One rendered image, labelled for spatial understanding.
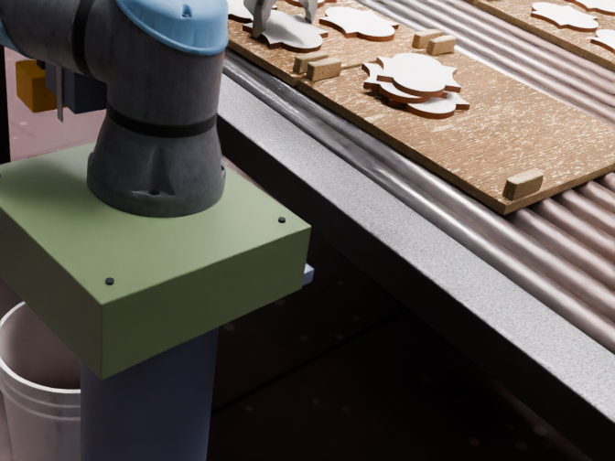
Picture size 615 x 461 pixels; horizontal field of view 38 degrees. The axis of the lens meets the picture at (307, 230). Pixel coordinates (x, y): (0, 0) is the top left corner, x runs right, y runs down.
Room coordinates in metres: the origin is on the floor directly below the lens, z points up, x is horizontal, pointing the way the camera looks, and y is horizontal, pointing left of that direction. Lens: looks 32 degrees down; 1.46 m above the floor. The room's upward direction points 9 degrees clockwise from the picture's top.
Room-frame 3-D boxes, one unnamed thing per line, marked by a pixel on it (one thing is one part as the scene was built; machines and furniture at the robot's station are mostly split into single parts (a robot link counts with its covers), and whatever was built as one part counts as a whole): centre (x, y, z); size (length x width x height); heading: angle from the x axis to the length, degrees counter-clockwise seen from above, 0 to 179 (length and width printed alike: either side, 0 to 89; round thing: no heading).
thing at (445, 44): (1.46, -0.18, 0.95); 0.06 x 0.02 x 0.03; 135
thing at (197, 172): (0.84, 0.17, 1.01); 0.15 x 0.15 x 0.10
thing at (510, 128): (1.23, -0.22, 0.93); 0.41 x 0.35 x 0.02; 45
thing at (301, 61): (1.29, 0.03, 0.95); 0.06 x 0.02 x 0.03; 135
